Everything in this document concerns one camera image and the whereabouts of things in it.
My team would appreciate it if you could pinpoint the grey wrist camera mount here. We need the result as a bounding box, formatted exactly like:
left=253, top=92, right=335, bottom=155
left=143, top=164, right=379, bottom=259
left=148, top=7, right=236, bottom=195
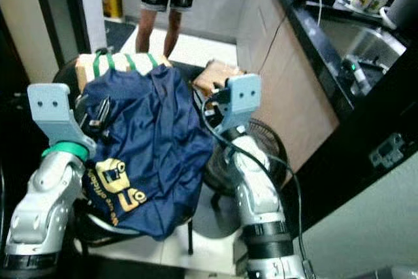
left=27, top=82, right=97, bottom=157
left=219, top=73, right=263, bottom=135

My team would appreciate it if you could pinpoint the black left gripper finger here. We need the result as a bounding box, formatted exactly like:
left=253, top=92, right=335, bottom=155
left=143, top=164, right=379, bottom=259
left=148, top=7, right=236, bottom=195
left=93, top=97, right=112, bottom=129

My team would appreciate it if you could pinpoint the navy blue printed shirt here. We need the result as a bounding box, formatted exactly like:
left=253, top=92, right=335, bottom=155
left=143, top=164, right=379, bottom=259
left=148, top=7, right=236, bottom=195
left=80, top=64, right=216, bottom=241

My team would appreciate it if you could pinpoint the beige kitchen cabinet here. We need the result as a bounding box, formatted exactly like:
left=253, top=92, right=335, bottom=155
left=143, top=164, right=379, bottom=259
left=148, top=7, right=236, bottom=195
left=235, top=0, right=340, bottom=170

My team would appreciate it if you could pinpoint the black floor fan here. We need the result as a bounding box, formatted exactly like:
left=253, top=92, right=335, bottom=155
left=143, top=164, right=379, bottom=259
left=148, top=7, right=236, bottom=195
left=193, top=118, right=289, bottom=239

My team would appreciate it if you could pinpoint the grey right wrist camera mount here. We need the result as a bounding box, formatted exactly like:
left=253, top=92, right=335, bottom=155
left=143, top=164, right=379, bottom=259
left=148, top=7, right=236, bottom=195
left=219, top=73, right=263, bottom=135

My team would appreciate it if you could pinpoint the cardboard box with green straps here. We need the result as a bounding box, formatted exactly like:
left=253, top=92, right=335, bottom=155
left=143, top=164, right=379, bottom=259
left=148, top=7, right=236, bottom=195
left=76, top=49, right=172, bottom=91

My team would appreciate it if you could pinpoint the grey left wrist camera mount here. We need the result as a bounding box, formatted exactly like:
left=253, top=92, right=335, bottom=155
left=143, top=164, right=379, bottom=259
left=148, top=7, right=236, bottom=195
left=27, top=82, right=97, bottom=157

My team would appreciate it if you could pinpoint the black faucet with green light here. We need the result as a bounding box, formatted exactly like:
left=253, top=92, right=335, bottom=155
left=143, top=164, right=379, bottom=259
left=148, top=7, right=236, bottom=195
left=340, top=55, right=374, bottom=98

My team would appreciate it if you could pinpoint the dark floor mat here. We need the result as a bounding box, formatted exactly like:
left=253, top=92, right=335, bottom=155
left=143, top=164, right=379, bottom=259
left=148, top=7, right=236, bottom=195
left=104, top=20, right=137, bottom=52

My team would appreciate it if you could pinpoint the patterned white mug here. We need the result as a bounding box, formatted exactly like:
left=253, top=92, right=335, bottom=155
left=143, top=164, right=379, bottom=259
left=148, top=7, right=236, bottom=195
left=347, top=0, right=393, bottom=16

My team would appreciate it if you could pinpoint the small brown cardboard box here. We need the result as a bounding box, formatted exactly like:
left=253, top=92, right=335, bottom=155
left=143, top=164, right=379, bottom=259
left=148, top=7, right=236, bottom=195
left=192, top=59, right=244, bottom=97

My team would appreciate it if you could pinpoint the steel kitchen sink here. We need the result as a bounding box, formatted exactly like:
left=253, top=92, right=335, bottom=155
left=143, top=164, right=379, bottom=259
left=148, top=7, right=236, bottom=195
left=319, top=16, right=407, bottom=74

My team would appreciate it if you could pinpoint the black kitchen counter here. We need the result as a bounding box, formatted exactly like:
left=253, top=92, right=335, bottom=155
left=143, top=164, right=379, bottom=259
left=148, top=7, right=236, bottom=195
left=261, top=0, right=418, bottom=231

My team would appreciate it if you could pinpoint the person in black shorts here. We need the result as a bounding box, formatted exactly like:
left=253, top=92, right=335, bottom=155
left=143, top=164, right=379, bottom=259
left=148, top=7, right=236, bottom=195
left=135, top=0, right=199, bottom=58

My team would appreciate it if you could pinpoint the grey wall socket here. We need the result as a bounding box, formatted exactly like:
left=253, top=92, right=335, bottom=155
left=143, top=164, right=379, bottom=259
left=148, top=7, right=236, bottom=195
left=368, top=133, right=406, bottom=169

